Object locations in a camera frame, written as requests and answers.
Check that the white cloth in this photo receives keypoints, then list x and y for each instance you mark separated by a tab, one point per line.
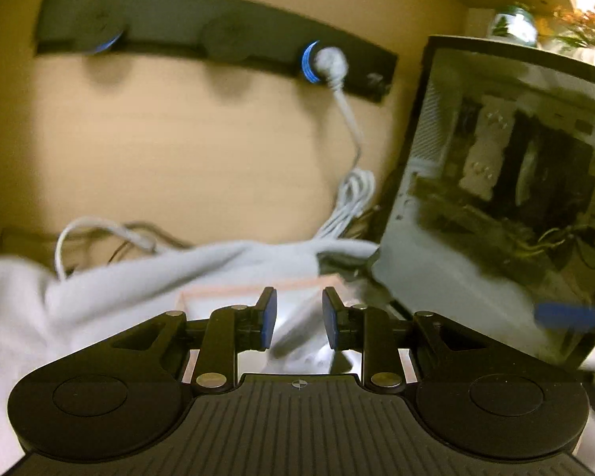
104	297

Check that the pink cardboard box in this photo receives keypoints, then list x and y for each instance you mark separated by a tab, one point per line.
218	290

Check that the black power strip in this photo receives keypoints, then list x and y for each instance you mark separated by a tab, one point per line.
178	20

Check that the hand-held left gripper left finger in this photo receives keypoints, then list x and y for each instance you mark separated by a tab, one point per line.
270	318

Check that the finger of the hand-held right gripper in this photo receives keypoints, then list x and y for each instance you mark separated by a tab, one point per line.
567	315

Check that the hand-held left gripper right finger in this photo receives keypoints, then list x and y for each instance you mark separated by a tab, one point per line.
331	320

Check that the computer case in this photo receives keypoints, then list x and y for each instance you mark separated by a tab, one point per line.
501	183

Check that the orange flower plant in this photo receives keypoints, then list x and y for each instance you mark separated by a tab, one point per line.
575	27

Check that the green glass jar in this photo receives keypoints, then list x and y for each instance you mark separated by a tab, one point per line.
513	25

